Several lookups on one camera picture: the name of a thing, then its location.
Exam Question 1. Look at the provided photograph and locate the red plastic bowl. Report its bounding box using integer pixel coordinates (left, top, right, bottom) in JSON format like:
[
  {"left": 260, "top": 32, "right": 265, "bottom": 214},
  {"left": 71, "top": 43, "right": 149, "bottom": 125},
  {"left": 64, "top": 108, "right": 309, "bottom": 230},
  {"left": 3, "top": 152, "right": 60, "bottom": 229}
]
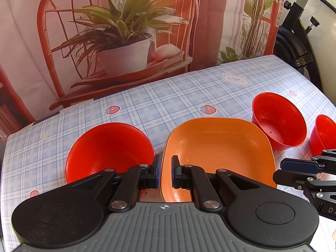
[
  {"left": 65, "top": 122, "right": 155, "bottom": 184},
  {"left": 310, "top": 114, "right": 336, "bottom": 156},
  {"left": 252, "top": 92, "right": 307, "bottom": 151}
]

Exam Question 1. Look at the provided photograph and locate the orange square plate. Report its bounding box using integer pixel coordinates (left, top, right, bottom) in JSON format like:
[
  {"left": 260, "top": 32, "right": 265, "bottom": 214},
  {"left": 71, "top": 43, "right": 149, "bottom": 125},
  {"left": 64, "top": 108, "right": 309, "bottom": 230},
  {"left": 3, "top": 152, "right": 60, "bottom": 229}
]
[{"left": 160, "top": 117, "right": 277, "bottom": 202}]

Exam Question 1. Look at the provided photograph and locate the blue plaid bed sheet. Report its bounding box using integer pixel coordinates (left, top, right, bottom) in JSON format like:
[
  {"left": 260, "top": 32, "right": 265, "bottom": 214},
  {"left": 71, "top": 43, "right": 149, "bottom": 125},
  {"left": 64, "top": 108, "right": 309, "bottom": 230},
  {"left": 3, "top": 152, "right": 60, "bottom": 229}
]
[{"left": 1, "top": 55, "right": 335, "bottom": 251}]

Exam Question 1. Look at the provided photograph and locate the black exercise bike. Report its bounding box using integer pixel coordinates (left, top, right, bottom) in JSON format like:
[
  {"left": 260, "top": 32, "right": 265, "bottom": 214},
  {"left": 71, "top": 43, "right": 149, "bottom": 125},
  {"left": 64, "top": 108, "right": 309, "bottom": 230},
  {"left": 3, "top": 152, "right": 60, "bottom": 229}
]
[{"left": 273, "top": 0, "right": 335, "bottom": 91}]

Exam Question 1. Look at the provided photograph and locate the printed room scene backdrop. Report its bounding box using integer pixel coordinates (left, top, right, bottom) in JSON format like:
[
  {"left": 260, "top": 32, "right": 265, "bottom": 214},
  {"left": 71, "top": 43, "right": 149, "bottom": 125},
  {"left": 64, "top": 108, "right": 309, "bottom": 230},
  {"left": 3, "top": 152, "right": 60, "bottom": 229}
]
[{"left": 1, "top": 0, "right": 284, "bottom": 141}]

